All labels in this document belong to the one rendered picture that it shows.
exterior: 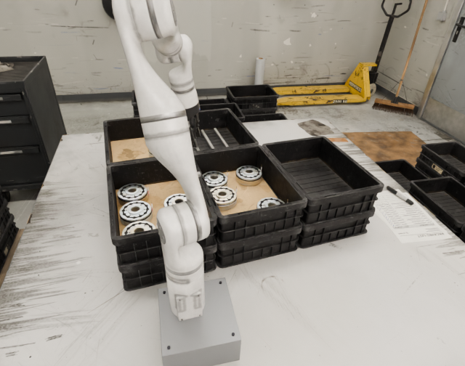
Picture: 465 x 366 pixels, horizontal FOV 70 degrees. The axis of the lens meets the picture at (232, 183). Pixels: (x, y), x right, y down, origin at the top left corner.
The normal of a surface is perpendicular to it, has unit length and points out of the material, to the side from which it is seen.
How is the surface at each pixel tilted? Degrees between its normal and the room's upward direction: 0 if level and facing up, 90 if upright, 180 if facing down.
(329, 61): 90
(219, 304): 1
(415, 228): 0
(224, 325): 1
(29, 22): 90
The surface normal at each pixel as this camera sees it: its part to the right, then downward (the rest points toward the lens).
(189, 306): 0.28, 0.57
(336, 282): 0.04, -0.82
